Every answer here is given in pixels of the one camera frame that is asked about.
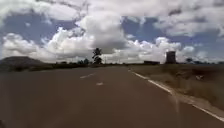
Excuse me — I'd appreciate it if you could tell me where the tall dark tree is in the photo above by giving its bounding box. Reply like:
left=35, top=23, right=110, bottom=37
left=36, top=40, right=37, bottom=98
left=91, top=47, right=103, bottom=66

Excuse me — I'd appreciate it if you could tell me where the grey asphalt road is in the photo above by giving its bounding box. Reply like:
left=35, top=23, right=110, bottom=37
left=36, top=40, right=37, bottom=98
left=0, top=65, right=224, bottom=128

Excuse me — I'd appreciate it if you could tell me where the low dark building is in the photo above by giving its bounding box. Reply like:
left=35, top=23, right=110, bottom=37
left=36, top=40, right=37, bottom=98
left=143, top=60, right=161, bottom=66

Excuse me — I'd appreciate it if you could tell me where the dark tower building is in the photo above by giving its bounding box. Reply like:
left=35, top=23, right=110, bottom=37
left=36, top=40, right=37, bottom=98
left=165, top=50, right=177, bottom=65

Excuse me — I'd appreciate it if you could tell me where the row of low bushes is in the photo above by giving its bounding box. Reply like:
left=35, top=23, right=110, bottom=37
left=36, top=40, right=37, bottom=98
left=0, top=58, right=98, bottom=73

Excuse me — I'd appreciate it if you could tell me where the dry grass verge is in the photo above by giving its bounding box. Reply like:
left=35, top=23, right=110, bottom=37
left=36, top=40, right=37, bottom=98
left=128, top=63, right=224, bottom=112

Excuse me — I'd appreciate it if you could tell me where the dark hill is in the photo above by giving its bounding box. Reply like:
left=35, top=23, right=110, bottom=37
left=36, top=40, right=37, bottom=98
left=0, top=55, right=45, bottom=68

